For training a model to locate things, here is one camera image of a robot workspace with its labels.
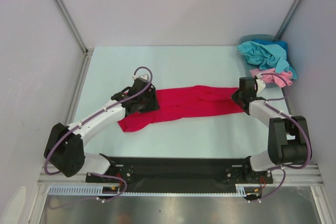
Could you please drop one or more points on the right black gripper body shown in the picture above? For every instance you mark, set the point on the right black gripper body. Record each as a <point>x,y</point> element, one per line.
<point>239,99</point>

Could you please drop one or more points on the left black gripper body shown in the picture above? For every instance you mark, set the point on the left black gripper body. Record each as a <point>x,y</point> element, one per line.
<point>149,103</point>

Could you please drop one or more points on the red t shirt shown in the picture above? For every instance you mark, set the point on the red t shirt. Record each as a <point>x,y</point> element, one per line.
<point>188,102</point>

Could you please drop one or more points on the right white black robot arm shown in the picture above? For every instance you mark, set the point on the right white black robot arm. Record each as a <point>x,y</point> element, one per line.
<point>288,136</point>

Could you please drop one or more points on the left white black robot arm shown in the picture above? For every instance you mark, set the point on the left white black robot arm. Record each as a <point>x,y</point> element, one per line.
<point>65,146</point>

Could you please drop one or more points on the pink t shirt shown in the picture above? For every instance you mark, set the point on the pink t shirt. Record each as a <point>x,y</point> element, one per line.
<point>270,76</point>

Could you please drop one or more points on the light blue t shirt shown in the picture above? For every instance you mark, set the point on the light blue t shirt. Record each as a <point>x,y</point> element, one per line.
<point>266,57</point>

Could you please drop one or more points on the grey plastic bin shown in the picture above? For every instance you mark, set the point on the grey plastic bin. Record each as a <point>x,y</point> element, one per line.
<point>263,37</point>

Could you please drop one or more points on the dark blue t shirt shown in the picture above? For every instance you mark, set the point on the dark blue t shirt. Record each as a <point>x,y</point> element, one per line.
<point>280,43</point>

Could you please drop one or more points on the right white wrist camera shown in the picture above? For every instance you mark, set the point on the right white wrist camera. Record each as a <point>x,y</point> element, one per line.
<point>260,84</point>

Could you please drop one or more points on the right aluminium frame post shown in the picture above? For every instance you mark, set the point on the right aluminium frame post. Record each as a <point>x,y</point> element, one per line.
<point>288,18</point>

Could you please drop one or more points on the aluminium frame post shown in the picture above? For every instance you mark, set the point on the aluminium frame post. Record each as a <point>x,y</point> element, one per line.
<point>65,14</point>
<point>288,18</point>

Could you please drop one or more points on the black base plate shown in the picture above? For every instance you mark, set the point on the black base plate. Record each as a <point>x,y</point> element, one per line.
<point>181,175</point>

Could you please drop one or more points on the left aluminium frame post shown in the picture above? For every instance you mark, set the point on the left aluminium frame post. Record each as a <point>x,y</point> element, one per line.
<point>65,14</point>

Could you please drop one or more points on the right light blue cable duct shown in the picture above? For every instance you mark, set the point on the right light blue cable duct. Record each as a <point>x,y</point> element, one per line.
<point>250,189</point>

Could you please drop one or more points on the light blue cable duct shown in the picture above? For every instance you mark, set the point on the light blue cable duct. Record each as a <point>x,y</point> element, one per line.
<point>76,190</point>
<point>250,189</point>

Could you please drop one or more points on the left light blue cable duct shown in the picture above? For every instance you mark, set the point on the left light blue cable duct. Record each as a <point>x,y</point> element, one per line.
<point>76,190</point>

